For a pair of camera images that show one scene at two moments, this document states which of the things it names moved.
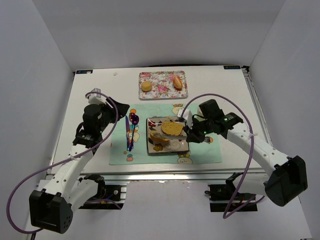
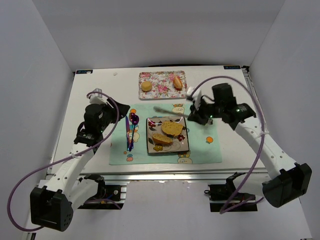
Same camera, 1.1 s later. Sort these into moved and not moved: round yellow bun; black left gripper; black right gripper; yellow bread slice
Moved: black right gripper
Not moved: round yellow bun; black left gripper; yellow bread slice
